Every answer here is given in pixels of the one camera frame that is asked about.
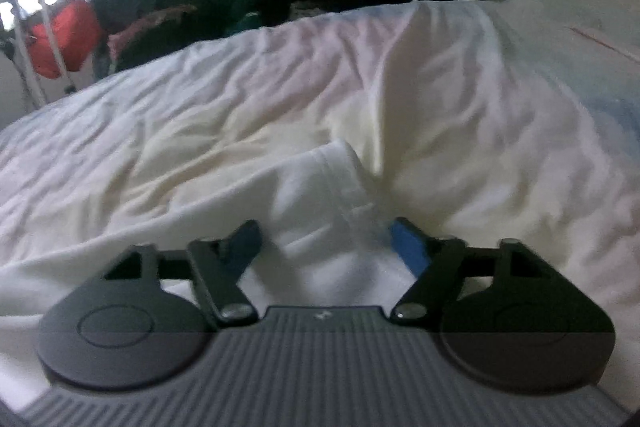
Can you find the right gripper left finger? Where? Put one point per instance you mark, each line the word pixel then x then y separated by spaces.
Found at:
pixel 217 266

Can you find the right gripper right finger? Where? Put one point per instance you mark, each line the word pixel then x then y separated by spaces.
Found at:
pixel 437 266

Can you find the white sweatpants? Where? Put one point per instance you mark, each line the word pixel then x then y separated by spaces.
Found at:
pixel 311 230

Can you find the pile of clothes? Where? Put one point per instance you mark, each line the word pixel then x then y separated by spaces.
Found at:
pixel 150 37

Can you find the pastel bed sheet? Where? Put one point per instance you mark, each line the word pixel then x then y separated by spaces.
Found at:
pixel 321 127

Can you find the red bag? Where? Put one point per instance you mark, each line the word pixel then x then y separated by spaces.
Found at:
pixel 77 33

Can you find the pillow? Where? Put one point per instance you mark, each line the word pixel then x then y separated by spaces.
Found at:
pixel 609 24

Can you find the garment steamer stand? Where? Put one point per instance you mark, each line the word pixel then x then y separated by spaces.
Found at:
pixel 22 60

